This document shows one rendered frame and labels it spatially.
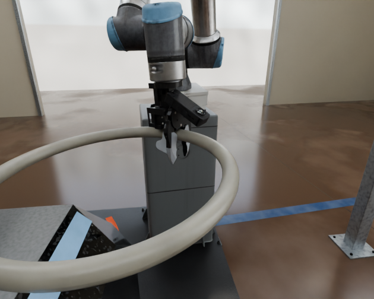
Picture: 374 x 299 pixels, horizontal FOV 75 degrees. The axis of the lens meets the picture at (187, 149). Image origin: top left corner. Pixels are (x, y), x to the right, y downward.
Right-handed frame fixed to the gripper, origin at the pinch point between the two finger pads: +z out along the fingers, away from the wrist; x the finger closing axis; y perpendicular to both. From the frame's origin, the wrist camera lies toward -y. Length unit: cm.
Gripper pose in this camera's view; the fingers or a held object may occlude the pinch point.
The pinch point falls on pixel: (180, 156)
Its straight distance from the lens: 66.6
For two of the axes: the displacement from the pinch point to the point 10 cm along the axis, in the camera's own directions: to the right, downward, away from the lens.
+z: 0.6, 9.2, 3.8
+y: -8.3, -1.6, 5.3
